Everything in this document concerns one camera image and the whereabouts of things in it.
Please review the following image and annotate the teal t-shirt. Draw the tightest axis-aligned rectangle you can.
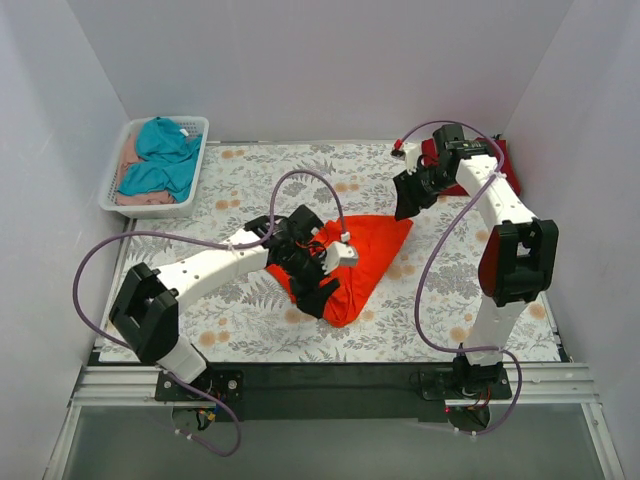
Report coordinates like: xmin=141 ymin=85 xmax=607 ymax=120
xmin=119 ymin=117 xmax=202 ymax=203

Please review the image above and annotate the white plastic laundry basket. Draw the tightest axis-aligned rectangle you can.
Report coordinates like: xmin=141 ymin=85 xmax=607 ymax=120
xmin=98 ymin=116 xmax=209 ymax=219

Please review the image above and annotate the aluminium rail frame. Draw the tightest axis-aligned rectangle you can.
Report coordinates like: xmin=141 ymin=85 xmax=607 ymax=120
xmin=46 ymin=363 xmax=625 ymax=479

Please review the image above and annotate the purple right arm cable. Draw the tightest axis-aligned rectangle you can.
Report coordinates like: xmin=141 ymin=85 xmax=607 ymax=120
xmin=393 ymin=119 xmax=525 ymax=435

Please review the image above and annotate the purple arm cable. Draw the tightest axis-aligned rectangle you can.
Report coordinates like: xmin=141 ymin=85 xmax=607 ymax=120
xmin=393 ymin=119 xmax=525 ymax=435
xmin=72 ymin=170 xmax=350 ymax=457

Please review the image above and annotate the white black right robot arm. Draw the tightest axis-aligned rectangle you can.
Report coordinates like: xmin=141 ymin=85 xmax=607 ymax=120
xmin=391 ymin=120 xmax=559 ymax=398

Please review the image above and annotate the floral patterned table mat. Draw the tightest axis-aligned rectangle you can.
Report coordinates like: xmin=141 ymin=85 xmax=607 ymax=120
xmin=98 ymin=142 xmax=561 ymax=364

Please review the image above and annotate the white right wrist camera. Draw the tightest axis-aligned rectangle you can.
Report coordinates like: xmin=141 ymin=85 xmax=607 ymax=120
xmin=391 ymin=142 xmax=423 ymax=175

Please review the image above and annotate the folded dark red t-shirt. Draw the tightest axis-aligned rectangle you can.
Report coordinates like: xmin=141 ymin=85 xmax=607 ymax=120
xmin=420 ymin=137 xmax=523 ymax=198

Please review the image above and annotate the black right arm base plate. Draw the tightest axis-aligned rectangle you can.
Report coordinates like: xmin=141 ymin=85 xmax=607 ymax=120
xmin=409 ymin=358 xmax=512 ymax=400

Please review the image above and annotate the orange t-shirt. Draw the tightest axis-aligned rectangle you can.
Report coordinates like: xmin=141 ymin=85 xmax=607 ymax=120
xmin=264 ymin=214 xmax=415 ymax=329

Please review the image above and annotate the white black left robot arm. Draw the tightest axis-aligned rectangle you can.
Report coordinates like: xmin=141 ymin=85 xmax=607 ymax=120
xmin=109 ymin=206 xmax=358 ymax=400

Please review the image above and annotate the pink t-shirt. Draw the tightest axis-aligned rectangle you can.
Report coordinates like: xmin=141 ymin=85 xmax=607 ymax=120
xmin=116 ymin=135 xmax=175 ymax=206

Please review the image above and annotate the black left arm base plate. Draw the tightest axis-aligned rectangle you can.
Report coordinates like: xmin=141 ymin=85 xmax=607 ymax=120
xmin=154 ymin=368 xmax=244 ymax=402

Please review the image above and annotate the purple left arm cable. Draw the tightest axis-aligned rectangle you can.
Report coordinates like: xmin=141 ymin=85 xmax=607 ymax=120
xmin=72 ymin=170 xmax=350 ymax=457

